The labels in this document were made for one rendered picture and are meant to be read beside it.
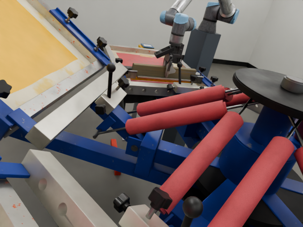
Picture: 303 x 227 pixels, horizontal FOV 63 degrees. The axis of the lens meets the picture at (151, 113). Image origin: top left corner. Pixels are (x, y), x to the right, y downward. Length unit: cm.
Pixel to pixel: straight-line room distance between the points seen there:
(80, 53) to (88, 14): 398
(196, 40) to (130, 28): 318
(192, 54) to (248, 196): 177
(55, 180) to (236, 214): 34
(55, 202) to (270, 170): 42
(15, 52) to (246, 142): 76
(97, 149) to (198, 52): 145
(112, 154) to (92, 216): 50
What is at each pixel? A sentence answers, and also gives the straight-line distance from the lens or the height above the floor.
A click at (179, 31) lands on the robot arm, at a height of 128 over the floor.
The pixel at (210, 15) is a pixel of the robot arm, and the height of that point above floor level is 133.
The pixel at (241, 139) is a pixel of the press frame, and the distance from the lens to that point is 77.
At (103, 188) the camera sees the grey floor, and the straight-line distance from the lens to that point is 206.
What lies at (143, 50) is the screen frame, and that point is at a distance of 204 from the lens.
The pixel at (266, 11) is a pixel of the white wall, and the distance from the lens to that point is 660.
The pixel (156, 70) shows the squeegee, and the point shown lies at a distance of 147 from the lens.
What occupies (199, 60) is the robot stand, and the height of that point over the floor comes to 98.
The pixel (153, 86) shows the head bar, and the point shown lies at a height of 104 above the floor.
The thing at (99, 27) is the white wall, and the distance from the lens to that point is 514.
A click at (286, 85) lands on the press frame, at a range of 74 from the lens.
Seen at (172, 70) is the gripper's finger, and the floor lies 105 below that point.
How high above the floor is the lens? 151
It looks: 29 degrees down
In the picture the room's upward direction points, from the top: 13 degrees clockwise
